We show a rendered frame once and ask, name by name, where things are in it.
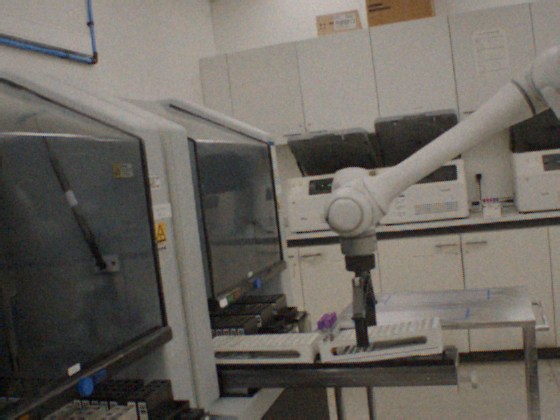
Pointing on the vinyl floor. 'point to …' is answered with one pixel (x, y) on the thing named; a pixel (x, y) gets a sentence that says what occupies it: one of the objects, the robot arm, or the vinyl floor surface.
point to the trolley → (489, 300)
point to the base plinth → (507, 355)
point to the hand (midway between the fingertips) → (367, 334)
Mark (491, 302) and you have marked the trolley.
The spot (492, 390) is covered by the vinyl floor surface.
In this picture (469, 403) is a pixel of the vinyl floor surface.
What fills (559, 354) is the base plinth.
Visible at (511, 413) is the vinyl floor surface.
